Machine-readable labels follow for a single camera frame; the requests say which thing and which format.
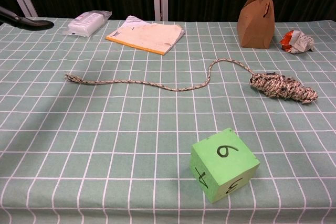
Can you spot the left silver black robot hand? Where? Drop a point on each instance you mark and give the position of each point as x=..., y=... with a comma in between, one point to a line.
x=31, y=24

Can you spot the white tissue pack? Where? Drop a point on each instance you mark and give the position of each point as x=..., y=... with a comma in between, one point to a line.
x=85, y=23

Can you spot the worn yellow-edged notebook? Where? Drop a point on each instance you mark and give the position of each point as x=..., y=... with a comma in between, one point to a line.
x=147, y=35

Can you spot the green checked tablecloth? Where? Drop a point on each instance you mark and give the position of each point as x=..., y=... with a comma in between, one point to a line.
x=105, y=129

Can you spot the brown paper bag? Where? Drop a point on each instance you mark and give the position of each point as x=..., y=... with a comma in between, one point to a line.
x=256, y=24

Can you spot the green foam number cube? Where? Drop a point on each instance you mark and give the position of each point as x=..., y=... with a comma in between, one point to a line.
x=223, y=166

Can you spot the crumpled orange white wrapper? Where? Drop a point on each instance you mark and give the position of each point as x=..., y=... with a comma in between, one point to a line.
x=298, y=41

